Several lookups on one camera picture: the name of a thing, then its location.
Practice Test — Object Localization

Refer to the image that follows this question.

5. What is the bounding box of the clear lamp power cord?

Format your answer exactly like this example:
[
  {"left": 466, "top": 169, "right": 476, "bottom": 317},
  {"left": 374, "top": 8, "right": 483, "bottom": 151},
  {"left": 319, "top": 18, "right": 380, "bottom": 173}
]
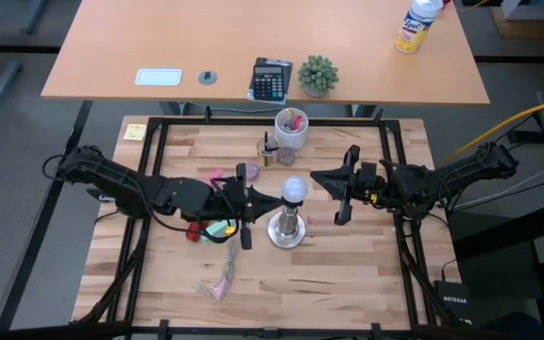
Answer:
[{"left": 194, "top": 240, "right": 240, "bottom": 303}]

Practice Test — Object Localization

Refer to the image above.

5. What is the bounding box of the black Netgear box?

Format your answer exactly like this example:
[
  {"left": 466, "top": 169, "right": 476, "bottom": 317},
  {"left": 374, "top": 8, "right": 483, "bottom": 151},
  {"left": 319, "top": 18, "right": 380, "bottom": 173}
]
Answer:
[{"left": 433, "top": 280, "right": 472, "bottom": 327}]

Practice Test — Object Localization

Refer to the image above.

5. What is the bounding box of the yellow cable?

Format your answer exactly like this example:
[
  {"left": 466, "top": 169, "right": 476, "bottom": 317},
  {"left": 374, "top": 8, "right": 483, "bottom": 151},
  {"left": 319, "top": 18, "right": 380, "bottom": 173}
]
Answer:
[{"left": 439, "top": 93, "right": 544, "bottom": 164}]

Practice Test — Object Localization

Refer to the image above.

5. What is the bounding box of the black metal rig frame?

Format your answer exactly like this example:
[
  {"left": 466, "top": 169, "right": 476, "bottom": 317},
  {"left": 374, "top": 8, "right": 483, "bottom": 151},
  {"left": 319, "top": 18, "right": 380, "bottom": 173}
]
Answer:
[{"left": 71, "top": 107, "right": 471, "bottom": 340}]

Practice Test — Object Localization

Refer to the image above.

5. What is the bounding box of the yellow sticky note pad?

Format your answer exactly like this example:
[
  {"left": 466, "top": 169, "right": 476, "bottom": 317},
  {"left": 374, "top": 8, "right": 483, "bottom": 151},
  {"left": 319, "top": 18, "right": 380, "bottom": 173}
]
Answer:
[{"left": 123, "top": 123, "right": 148, "bottom": 142}]

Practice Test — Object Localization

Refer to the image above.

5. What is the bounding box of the yellow Lysol wipes canister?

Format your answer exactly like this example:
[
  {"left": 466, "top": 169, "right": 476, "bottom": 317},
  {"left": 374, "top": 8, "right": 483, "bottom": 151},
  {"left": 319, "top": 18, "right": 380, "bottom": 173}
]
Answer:
[{"left": 393, "top": 0, "right": 445, "bottom": 55}]

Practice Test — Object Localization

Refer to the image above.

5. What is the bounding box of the green succulent in pot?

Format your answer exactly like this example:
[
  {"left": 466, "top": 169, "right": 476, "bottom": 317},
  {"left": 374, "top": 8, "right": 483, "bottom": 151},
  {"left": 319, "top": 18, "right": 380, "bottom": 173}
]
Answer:
[{"left": 297, "top": 55, "right": 341, "bottom": 99}]

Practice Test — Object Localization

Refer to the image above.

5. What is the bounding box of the pink stapler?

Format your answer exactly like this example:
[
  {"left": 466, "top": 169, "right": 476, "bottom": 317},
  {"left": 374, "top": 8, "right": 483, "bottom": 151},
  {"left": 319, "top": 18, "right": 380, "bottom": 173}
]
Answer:
[{"left": 204, "top": 168, "right": 226, "bottom": 190}]

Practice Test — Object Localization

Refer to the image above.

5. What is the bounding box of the mint green stapler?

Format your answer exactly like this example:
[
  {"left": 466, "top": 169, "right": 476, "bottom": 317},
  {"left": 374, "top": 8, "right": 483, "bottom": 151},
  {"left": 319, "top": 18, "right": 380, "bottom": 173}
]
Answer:
[{"left": 200, "top": 219, "right": 235, "bottom": 245}]

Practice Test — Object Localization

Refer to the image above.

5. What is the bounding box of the black desk calculator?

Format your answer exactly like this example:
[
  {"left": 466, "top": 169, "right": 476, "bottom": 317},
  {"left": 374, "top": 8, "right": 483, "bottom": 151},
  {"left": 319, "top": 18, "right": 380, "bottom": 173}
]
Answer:
[{"left": 246, "top": 57, "right": 295, "bottom": 105}]

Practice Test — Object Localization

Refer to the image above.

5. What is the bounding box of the orange wooden desk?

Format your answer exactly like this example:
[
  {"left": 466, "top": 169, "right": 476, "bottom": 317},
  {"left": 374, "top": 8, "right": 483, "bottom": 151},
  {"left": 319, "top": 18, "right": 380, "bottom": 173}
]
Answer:
[{"left": 40, "top": 0, "right": 491, "bottom": 108}]

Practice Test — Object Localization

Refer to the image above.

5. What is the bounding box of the white textured pen cup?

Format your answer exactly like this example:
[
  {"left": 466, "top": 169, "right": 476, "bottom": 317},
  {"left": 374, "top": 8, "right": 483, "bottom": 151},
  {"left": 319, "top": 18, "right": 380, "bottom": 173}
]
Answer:
[{"left": 273, "top": 107, "right": 310, "bottom": 151}]

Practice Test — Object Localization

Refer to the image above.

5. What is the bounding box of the gold wire pen holder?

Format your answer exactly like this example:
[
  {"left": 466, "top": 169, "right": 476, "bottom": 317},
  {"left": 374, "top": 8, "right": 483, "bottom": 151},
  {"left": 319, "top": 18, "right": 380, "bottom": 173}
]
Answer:
[{"left": 256, "top": 134, "right": 281, "bottom": 169}]

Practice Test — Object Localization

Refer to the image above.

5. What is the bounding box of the white round lightbulb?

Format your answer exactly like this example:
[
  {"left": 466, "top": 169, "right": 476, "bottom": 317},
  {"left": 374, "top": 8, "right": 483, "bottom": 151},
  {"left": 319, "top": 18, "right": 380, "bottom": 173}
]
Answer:
[{"left": 280, "top": 176, "right": 310, "bottom": 203}]

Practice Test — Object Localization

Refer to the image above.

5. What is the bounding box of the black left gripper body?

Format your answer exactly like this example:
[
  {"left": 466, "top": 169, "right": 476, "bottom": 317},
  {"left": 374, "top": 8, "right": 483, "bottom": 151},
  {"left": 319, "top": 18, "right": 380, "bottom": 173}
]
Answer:
[{"left": 208, "top": 162, "right": 254, "bottom": 251}]

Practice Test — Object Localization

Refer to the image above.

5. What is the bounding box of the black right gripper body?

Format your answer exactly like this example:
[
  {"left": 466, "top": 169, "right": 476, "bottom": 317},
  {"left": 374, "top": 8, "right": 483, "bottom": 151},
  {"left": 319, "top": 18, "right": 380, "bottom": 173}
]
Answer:
[{"left": 334, "top": 144, "right": 389, "bottom": 227}]

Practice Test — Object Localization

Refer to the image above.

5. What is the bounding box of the brushed silver lamp base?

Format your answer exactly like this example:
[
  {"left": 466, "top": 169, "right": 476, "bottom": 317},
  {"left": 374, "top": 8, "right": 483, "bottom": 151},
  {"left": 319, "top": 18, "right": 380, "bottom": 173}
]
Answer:
[{"left": 266, "top": 197, "right": 307, "bottom": 250}]

